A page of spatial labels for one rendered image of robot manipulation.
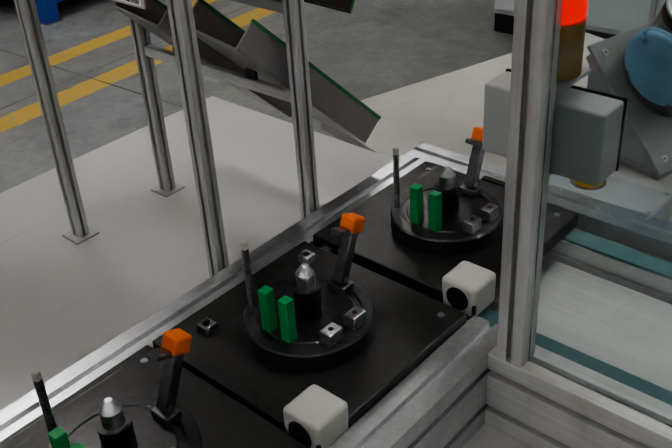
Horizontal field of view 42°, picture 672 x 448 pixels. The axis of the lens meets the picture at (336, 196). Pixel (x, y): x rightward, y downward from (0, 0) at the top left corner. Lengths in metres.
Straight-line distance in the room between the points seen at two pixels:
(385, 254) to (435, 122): 0.60
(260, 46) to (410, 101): 0.65
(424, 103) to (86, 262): 0.72
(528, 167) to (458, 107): 0.90
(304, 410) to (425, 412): 0.12
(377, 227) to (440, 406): 0.30
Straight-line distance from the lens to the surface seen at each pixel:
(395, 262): 1.03
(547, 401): 0.92
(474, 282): 0.96
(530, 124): 0.76
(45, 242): 1.38
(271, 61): 1.11
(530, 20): 0.74
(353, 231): 0.92
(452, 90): 1.74
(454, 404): 0.91
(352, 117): 1.22
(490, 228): 1.06
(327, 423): 0.81
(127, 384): 0.91
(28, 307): 1.25
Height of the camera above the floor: 1.56
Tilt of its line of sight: 31 degrees down
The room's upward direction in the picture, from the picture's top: 4 degrees counter-clockwise
